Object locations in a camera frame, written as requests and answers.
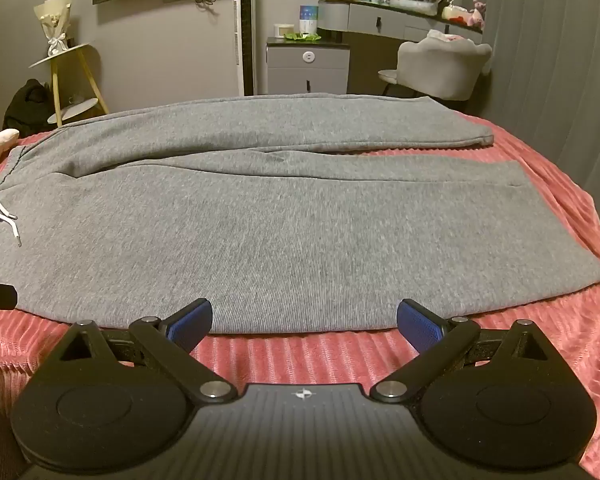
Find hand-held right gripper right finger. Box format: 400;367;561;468
369;298;551;405

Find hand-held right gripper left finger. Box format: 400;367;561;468
55;298;237;406

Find grey pants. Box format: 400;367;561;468
0;91;600;336

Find pink ribbed blanket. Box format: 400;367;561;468
0;110;600;480

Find black bag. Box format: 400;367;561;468
2;78;54;139

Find yellow-legged round side table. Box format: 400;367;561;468
28;41;110;129

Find grey shell-back chair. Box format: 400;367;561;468
378;38;494;102

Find grey nightstand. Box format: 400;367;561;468
265;36;351;96

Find cream wrapped bouquet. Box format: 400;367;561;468
33;0;76;59

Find pink and white cloth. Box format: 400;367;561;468
426;29;469;44

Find grey curtain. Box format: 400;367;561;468
480;0;600;223

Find white tower fan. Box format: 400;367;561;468
231;0;258;97

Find grey vanity desk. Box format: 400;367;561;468
317;0;484;97

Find white tray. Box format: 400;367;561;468
389;0;439;16

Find blue white canister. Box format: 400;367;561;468
299;5;320;36

